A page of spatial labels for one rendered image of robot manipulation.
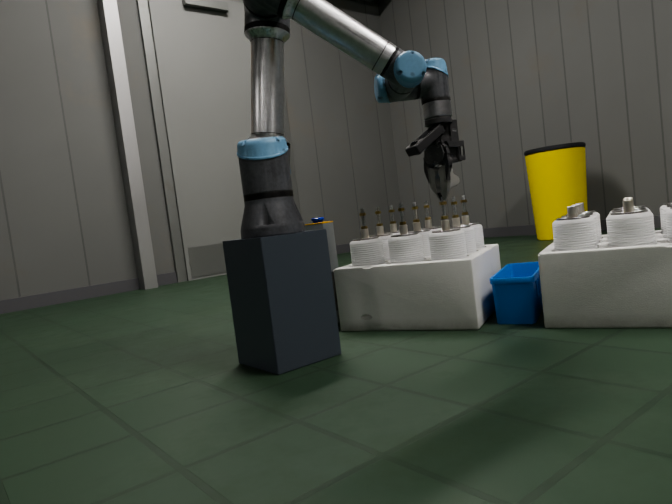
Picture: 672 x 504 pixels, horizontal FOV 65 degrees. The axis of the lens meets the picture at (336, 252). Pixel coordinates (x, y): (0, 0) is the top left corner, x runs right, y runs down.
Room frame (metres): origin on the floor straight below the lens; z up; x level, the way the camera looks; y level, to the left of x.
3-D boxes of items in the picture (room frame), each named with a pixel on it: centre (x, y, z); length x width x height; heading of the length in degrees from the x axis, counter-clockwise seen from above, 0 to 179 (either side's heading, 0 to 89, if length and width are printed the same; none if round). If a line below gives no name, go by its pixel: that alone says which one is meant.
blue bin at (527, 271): (1.43, -0.50, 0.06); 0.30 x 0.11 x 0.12; 152
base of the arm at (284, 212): (1.24, 0.14, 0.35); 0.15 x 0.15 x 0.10
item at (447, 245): (1.40, -0.30, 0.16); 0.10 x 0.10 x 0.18
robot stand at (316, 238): (1.24, 0.14, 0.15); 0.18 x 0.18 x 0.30; 38
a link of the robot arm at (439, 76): (1.40, -0.31, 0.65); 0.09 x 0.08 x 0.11; 94
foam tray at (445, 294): (1.56, -0.25, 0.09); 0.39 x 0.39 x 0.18; 63
